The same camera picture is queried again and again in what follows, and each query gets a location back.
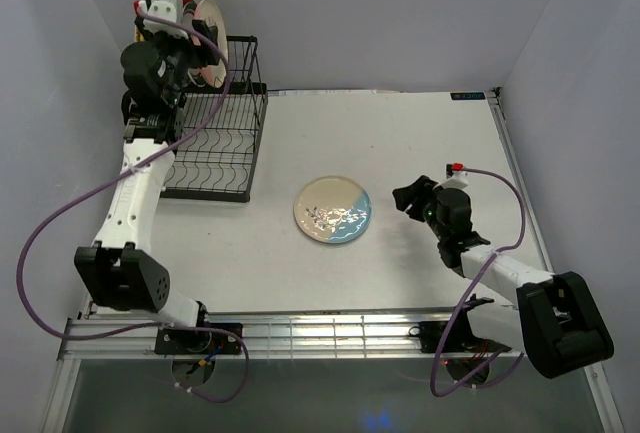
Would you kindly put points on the black wire dish rack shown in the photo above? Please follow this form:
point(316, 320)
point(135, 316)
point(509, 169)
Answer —
point(219, 162)

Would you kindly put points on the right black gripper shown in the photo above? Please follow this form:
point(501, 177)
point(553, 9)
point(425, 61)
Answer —
point(416, 193)

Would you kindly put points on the blue and cream ceramic plate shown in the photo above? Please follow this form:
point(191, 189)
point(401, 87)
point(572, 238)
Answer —
point(333, 210)

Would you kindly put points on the white plate with green rim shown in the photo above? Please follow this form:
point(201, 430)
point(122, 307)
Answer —
point(189, 7)

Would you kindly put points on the blue table label sticker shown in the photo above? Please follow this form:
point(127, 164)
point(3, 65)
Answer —
point(467, 96)

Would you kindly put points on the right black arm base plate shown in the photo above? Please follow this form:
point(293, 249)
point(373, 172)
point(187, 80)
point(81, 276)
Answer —
point(460, 339)

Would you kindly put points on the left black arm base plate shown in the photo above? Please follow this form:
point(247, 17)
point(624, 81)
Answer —
point(182, 342)

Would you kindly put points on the aluminium frame rail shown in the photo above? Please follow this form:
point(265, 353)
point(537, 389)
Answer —
point(359, 335)

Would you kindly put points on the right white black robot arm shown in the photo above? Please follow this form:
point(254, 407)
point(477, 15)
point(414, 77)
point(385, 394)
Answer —
point(551, 318)

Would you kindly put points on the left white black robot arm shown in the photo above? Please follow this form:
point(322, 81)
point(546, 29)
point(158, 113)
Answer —
point(118, 269)

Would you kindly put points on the green-rimmed round bamboo plate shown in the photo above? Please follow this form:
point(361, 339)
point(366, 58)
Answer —
point(135, 35)

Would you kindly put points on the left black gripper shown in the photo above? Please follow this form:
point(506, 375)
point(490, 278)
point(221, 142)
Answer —
point(208, 54)

